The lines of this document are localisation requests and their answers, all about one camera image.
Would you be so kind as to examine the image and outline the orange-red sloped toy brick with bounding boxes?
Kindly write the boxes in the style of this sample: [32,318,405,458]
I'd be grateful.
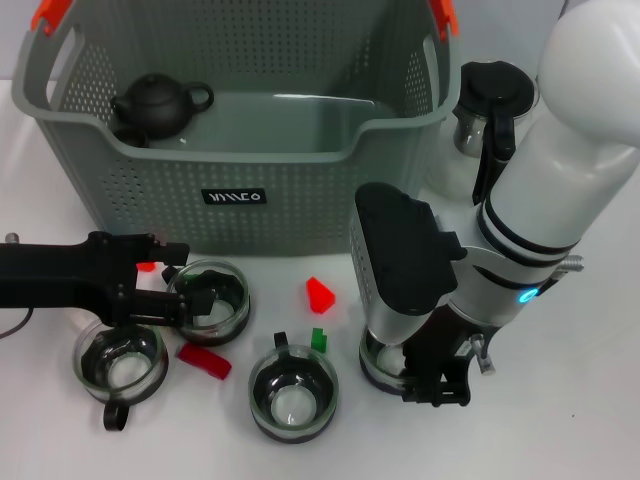
[304,275,337,315]

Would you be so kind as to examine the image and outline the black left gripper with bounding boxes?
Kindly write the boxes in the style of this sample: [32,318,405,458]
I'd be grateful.
[0,230,217,329]

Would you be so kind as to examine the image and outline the glass teacup black holder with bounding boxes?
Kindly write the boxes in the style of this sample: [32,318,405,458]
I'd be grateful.
[73,319,170,432]
[248,330,340,444]
[164,258,251,347]
[358,324,416,396]

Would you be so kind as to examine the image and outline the right gripper cable silver plugs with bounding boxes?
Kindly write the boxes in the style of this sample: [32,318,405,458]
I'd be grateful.
[468,253,585,376]

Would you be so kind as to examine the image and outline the black clay teapot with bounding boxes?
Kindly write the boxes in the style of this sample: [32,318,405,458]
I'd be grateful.
[109,73,215,141]

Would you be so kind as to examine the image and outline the orange bin handle clip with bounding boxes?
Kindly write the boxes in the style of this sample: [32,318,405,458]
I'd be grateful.
[30,0,74,36]
[433,0,460,41]

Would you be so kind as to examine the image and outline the dark red curved toy brick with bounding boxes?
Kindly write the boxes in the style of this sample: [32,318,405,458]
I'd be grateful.
[177,342,233,381]

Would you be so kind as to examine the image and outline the grey perforated plastic storage bin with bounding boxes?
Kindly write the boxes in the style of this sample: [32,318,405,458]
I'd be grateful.
[10,0,461,256]

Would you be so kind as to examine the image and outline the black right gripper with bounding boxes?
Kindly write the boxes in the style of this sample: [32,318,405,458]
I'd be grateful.
[402,305,485,409]

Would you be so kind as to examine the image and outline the right wrist camera housing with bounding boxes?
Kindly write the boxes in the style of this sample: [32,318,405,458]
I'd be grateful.
[349,181,469,347]

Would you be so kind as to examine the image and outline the glass coffee pot black handle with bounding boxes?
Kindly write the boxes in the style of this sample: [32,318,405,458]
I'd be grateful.
[427,59,540,207]

